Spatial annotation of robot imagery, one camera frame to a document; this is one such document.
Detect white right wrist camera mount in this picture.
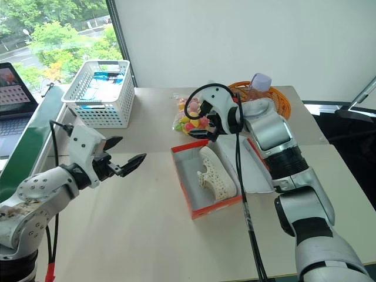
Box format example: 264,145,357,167
190,86,236,136

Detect orange cardboard shoebox with lid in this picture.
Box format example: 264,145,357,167
170,136,276,221

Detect green board with white frame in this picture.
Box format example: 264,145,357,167
0,83,69,204

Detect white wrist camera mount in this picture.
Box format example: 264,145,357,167
190,86,236,136
69,125,107,189

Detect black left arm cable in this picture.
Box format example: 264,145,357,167
43,119,75,282

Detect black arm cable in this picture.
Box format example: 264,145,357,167
183,83,268,282
43,119,75,282

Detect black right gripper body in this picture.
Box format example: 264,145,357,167
200,99,221,136

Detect dark window frame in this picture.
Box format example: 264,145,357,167
106,0,138,88

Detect open laptop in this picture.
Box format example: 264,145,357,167
0,62,39,160

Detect silver metal pole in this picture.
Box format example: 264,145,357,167
348,75,376,113

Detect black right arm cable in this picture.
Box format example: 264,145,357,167
183,83,268,282

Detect white perforated plastic basket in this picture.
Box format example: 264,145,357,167
61,59,136,129

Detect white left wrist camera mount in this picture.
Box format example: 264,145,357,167
69,125,107,189

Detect bag of colourful candies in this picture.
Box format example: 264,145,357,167
171,93,214,136

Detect blue packets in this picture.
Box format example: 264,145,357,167
78,69,125,110

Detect bottle with purple cap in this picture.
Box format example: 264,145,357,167
246,72,273,102

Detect orange wicker basket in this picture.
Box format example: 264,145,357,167
227,81,293,120

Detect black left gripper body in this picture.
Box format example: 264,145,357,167
92,150,122,182

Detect white perforated child shoe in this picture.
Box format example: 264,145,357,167
196,146,237,202

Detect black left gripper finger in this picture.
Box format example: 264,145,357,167
105,136,124,151
118,153,147,178

